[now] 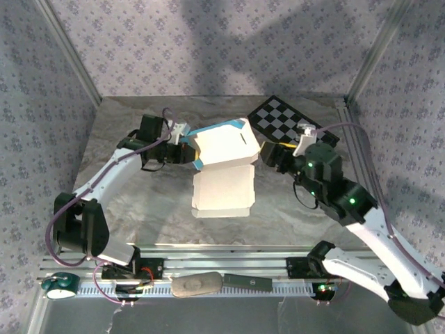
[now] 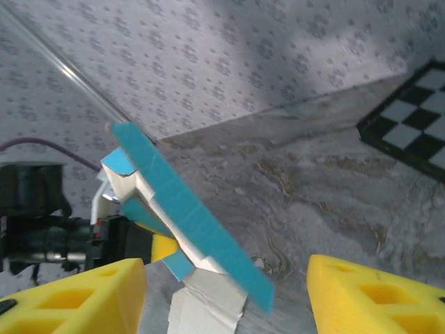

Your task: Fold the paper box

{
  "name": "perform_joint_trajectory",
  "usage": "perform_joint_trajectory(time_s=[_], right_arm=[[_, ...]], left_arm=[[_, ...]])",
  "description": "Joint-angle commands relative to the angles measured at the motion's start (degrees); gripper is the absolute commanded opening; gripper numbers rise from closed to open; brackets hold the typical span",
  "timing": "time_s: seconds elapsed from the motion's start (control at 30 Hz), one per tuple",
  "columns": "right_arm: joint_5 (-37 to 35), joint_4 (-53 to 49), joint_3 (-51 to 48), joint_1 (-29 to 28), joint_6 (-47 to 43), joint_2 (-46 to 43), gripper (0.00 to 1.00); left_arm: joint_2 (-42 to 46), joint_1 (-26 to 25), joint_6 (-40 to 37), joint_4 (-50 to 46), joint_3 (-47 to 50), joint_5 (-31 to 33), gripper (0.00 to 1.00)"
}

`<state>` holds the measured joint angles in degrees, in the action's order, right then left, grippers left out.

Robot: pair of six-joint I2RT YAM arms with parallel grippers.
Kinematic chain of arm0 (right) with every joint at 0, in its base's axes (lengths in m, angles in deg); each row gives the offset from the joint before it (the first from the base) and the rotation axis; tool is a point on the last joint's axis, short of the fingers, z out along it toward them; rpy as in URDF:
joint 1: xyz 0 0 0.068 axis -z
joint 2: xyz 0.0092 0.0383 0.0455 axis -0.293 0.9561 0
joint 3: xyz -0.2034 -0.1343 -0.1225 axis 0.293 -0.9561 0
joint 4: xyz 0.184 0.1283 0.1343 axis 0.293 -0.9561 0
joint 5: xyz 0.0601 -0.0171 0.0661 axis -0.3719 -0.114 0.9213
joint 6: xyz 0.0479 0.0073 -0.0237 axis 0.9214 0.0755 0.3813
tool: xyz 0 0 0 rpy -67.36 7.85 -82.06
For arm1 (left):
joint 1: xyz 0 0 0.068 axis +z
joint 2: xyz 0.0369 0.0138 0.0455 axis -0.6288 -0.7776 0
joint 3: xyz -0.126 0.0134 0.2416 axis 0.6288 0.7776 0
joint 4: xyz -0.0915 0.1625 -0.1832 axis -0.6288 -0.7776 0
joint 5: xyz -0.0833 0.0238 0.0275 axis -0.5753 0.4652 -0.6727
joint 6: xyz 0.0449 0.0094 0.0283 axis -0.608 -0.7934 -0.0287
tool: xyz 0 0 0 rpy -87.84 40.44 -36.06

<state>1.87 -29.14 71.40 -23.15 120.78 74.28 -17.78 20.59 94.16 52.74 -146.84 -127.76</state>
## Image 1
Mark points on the white and blue paper box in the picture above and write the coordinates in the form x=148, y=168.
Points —
x=222, y=191

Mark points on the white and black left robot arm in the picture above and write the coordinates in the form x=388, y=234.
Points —
x=114, y=174

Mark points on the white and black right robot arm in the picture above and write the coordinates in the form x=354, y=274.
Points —
x=358, y=268

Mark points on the black and white checkerboard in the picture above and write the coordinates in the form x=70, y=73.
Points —
x=278, y=118

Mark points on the grey oval pad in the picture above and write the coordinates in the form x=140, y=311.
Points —
x=194, y=284

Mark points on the dark metal bar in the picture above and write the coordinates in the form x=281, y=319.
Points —
x=247, y=282

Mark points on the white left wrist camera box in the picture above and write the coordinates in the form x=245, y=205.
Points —
x=179, y=130

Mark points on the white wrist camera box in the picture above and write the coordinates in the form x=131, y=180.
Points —
x=306, y=141
x=179, y=130

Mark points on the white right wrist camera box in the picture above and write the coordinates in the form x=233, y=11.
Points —
x=306, y=141

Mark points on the aluminium side rail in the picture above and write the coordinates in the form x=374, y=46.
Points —
x=354, y=139

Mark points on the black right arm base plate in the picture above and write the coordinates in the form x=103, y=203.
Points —
x=295, y=268

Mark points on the aluminium corner post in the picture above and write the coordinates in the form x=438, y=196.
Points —
x=377, y=52
x=71, y=54

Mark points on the aluminium frame rail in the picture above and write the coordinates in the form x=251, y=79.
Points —
x=226, y=264

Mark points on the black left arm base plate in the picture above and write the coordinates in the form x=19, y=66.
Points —
x=156, y=268

